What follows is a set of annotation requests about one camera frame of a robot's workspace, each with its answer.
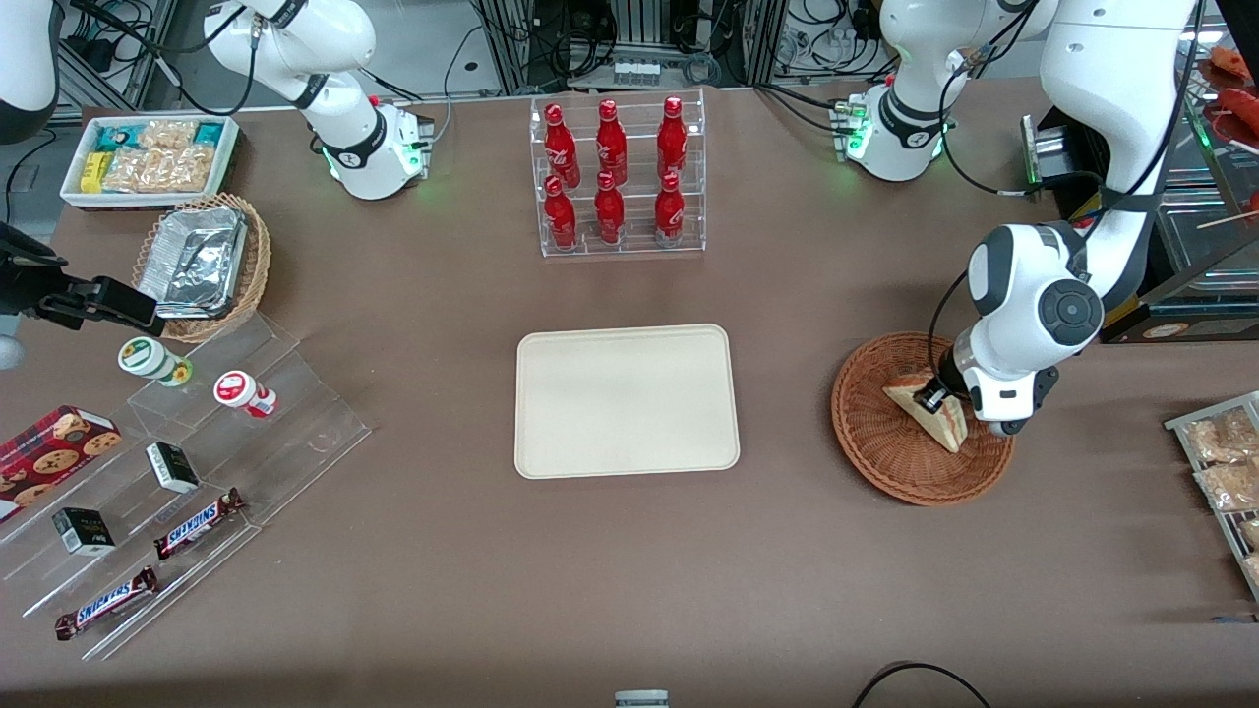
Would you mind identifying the black cable loop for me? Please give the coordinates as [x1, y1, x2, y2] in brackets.
[851, 662, 994, 708]

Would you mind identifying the small black box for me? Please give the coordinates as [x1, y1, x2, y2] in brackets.
[51, 507, 117, 558]
[146, 442, 201, 495]

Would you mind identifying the light wicker basket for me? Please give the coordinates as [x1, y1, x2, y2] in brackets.
[131, 192, 272, 343]

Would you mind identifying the clear cracker bag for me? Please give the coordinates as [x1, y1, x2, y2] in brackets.
[138, 118, 198, 150]
[101, 146, 217, 195]

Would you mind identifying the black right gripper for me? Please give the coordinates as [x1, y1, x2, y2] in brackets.
[0, 221, 166, 338]

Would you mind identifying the steel warmer pan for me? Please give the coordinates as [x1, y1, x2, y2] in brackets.
[1156, 187, 1259, 291]
[1166, 146, 1230, 190]

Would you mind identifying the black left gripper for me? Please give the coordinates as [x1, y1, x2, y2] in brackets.
[914, 339, 977, 415]

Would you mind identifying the red cookie box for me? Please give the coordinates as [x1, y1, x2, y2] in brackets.
[0, 405, 124, 524]

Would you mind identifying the Snickers chocolate bar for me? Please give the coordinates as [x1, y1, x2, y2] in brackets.
[54, 565, 160, 642]
[152, 488, 247, 561]

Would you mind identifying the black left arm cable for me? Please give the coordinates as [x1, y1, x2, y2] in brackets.
[928, 0, 1208, 394]

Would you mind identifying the black food warmer machine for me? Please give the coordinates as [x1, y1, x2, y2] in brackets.
[1021, 20, 1259, 345]

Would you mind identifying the clear acrylic bottle rack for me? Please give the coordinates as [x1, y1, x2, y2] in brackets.
[529, 88, 707, 259]

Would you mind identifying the aluminium foil container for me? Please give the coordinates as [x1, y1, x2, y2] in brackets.
[138, 205, 249, 321]

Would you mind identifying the aluminium equipment frame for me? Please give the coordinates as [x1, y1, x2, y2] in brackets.
[472, 0, 788, 94]

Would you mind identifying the green lid yogurt cup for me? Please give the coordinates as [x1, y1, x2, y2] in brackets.
[118, 336, 195, 388]

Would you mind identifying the clear acrylic stepped display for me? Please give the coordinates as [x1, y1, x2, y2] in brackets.
[0, 313, 373, 662]

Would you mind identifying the red lid yogurt cup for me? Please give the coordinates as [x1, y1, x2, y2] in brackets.
[213, 370, 278, 420]

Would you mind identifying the triangular sandwich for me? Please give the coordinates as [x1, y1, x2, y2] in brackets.
[882, 372, 970, 455]

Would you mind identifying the beige rectangular tray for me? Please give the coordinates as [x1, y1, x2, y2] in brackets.
[513, 324, 742, 481]

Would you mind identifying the red cola bottle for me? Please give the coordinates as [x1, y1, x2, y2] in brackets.
[544, 175, 578, 250]
[656, 95, 689, 183]
[544, 103, 581, 190]
[594, 171, 626, 245]
[654, 172, 686, 247]
[596, 99, 629, 188]

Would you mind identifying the tray of packaged snacks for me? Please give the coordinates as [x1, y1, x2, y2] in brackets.
[1164, 391, 1259, 603]

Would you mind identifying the white rectangular snack bin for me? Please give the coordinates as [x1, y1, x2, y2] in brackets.
[59, 114, 242, 212]

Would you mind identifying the brown wicker basket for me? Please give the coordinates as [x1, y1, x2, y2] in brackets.
[831, 331, 1016, 507]

